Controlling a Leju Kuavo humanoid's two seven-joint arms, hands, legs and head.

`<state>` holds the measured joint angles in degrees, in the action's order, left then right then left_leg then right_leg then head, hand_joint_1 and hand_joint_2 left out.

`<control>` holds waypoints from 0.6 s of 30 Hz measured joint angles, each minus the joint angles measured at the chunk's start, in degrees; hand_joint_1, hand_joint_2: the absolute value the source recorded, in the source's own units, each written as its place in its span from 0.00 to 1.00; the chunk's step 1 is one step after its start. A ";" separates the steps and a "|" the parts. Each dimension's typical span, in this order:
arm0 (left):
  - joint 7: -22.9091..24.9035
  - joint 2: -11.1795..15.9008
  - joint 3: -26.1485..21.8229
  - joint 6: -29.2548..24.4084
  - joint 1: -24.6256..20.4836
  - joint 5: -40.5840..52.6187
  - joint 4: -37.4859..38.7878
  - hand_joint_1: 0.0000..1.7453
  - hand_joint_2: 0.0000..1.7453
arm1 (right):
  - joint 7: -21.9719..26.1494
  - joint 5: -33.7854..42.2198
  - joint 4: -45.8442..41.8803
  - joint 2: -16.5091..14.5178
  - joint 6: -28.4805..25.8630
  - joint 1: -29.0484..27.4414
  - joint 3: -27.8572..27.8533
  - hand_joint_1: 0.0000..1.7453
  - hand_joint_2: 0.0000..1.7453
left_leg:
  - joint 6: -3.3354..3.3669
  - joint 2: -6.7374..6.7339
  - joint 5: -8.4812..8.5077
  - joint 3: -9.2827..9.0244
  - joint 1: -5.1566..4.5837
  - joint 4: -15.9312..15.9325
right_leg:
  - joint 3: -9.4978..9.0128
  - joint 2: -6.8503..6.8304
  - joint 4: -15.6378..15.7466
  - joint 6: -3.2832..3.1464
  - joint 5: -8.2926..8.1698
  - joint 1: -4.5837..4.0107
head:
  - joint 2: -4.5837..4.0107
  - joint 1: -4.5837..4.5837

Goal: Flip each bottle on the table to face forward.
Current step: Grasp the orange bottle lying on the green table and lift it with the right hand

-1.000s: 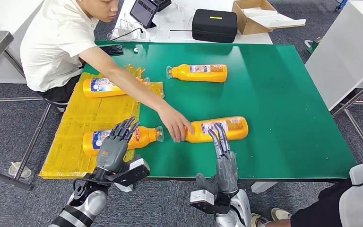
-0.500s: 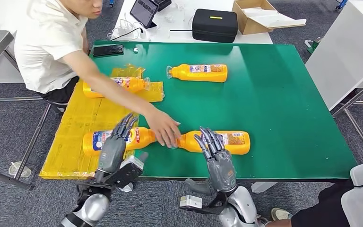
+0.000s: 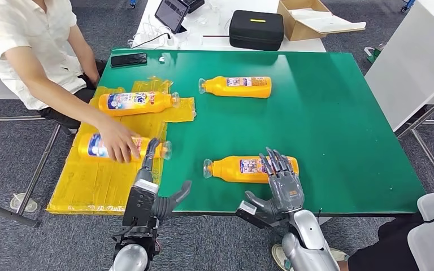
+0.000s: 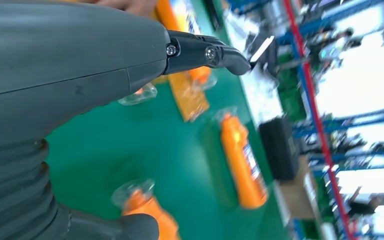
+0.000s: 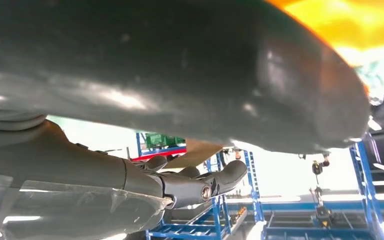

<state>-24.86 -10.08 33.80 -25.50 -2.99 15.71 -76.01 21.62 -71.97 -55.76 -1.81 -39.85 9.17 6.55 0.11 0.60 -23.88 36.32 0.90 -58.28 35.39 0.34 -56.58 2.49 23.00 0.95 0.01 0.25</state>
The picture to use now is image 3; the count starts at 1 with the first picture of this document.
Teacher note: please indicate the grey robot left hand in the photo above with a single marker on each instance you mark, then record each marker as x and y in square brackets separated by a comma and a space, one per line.
[166, 205]

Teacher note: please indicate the person's right forearm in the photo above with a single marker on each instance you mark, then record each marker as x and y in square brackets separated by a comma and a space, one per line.
[74, 108]

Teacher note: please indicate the green-topped table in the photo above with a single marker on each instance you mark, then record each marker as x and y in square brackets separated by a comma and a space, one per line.
[314, 131]

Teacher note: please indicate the black pen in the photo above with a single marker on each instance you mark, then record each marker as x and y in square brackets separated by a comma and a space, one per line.
[216, 36]

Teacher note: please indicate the white table with metal frame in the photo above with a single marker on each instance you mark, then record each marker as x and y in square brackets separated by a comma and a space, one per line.
[7, 214]

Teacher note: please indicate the cardboard box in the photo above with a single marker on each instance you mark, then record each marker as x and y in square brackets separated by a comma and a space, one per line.
[295, 30]

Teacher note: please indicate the white foam sheet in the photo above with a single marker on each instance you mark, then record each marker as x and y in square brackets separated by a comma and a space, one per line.
[332, 23]

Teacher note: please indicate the blue caster frame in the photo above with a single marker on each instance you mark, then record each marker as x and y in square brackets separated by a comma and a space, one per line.
[409, 4]
[133, 3]

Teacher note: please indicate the person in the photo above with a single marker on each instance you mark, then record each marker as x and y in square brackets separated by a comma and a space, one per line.
[22, 30]
[389, 247]

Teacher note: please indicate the person's right hand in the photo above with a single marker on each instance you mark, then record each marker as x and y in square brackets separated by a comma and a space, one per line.
[117, 142]

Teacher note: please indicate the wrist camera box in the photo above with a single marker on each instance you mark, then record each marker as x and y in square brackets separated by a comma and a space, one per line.
[246, 209]
[140, 205]

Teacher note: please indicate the person's left forearm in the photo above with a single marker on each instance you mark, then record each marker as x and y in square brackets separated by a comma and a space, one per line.
[89, 63]

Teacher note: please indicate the white table with steel legs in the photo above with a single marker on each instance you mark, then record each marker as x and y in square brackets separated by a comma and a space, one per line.
[419, 56]

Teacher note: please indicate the black smartphone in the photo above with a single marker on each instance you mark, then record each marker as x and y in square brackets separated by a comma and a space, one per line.
[128, 60]

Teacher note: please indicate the yellow taped board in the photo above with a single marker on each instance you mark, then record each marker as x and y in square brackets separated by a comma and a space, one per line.
[89, 187]

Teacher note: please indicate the black tablet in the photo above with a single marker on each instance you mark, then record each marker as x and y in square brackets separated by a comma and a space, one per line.
[171, 13]

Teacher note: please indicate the clear round floor cup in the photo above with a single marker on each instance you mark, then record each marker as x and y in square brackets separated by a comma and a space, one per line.
[24, 204]

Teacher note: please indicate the green floor stand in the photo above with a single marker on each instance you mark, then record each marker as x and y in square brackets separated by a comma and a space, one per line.
[374, 56]

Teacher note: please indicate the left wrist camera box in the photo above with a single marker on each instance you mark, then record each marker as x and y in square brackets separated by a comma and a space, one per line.
[140, 205]

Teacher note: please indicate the white desk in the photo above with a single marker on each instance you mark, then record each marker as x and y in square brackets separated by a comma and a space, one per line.
[299, 46]

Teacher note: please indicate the black device box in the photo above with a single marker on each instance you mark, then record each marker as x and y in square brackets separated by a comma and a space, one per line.
[195, 4]

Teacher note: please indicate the black zip case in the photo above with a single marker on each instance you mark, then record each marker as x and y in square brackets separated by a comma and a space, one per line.
[255, 33]

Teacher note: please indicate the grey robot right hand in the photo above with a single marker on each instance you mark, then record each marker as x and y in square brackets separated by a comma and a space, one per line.
[286, 194]

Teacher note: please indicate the orange detergent bottle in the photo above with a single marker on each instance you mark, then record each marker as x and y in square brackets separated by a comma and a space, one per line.
[217, 86]
[228, 170]
[161, 101]
[88, 147]

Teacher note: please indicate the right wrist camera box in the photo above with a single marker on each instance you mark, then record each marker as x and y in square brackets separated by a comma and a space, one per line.
[246, 209]

